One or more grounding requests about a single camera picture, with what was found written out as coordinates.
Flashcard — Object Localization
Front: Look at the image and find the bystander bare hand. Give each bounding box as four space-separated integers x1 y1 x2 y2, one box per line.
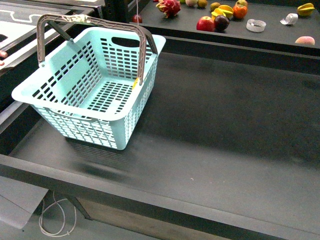
0 50 8 66

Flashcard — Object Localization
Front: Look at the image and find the light blue plastic basket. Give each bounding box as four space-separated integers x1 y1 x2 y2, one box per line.
11 14 166 150

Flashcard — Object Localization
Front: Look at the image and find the green red mango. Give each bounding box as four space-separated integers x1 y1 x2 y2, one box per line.
236 0 248 8

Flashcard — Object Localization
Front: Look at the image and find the small red fruit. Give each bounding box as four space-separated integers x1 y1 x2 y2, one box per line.
131 14 143 24

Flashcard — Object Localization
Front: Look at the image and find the pink dragon fruit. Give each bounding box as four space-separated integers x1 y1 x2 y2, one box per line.
155 0 181 19

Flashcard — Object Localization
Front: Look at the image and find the pale peach fruit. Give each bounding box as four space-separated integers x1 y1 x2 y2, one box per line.
185 0 198 7

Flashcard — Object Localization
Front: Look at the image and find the red apple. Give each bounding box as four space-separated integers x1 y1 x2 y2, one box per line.
196 16 215 32

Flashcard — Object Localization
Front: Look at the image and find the brown kiwi fruit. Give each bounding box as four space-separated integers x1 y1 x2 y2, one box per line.
197 0 208 9

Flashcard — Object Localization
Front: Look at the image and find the olive green small fruit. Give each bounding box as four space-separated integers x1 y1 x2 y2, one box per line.
210 2 221 12

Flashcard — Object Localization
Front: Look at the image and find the dark purple plum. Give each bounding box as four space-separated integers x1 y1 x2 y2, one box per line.
213 15 230 31

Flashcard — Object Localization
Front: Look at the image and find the yellow starfruit near plum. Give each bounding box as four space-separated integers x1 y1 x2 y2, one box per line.
211 5 234 19

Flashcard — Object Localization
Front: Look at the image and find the orange persimmon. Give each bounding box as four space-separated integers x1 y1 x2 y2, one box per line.
233 4 248 19

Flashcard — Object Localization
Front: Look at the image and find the clear tape roll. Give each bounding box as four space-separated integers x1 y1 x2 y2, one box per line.
246 19 267 33

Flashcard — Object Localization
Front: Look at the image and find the pink peach front edge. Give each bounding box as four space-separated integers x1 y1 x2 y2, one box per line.
295 36 315 46

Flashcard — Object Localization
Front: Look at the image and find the yellow starfruit far right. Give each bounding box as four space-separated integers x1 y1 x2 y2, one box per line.
297 3 315 17

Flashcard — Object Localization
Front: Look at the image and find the white cord on floor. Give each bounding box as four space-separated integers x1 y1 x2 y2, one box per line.
38 191 77 238

